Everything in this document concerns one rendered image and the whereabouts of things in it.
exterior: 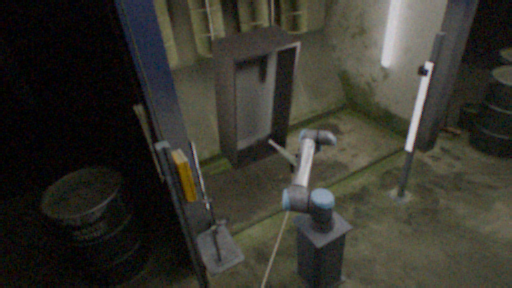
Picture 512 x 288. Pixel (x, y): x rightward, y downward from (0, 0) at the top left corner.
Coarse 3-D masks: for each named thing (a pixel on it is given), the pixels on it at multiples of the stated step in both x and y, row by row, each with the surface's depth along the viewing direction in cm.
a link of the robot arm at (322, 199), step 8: (312, 192) 214; (320, 192) 214; (328, 192) 214; (312, 200) 211; (320, 200) 208; (328, 200) 208; (312, 208) 211; (320, 208) 209; (328, 208) 209; (312, 216) 219; (320, 216) 213; (328, 216) 213
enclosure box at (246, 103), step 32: (256, 32) 258; (224, 64) 242; (256, 64) 286; (288, 64) 274; (224, 96) 265; (256, 96) 312; (288, 96) 292; (224, 128) 295; (256, 128) 343; (256, 160) 320
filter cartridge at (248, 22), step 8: (240, 0) 346; (248, 0) 342; (256, 0) 343; (264, 0) 348; (240, 8) 352; (248, 8) 346; (256, 8) 346; (264, 8) 351; (240, 16) 358; (248, 16) 351; (256, 16) 350; (264, 16) 355; (248, 24) 356; (256, 24) 356; (264, 24) 360
